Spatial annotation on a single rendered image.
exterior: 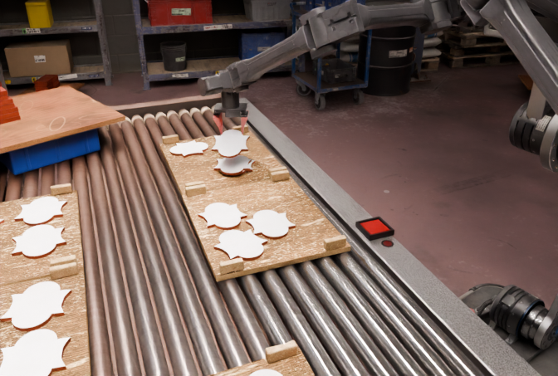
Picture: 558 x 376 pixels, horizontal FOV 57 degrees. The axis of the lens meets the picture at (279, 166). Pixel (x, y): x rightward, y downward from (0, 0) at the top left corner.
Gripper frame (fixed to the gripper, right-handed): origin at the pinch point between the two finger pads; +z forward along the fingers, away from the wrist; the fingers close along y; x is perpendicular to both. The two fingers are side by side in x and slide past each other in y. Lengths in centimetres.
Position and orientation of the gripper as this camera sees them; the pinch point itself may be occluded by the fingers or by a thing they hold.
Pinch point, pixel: (232, 132)
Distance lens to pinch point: 169.6
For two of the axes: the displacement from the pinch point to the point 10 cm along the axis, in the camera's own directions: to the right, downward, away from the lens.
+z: 0.1, 9.0, 4.4
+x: 0.3, -4.4, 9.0
